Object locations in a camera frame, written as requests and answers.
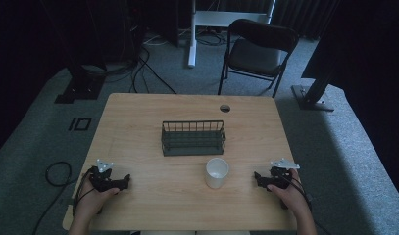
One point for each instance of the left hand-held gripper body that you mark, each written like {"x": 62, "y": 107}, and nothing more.
{"x": 101, "y": 181}

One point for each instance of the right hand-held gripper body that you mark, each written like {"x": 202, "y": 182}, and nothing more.
{"x": 278, "y": 178}

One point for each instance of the white cup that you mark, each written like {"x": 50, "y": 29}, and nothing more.
{"x": 216, "y": 173}

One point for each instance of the person's right hand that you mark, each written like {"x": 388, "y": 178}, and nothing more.
{"x": 290, "y": 196}

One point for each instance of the person's left hand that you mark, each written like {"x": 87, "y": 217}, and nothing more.
{"x": 92, "y": 200}

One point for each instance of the black folding chair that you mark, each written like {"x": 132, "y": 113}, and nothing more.
{"x": 257, "y": 55}

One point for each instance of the dark curtain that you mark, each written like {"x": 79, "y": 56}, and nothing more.
{"x": 301, "y": 14}

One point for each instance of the black stand with base plate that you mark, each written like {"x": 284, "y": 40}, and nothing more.
{"x": 314, "y": 94}
{"x": 81, "y": 86}

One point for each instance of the white desk frame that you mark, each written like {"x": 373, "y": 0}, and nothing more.
{"x": 200, "y": 19}

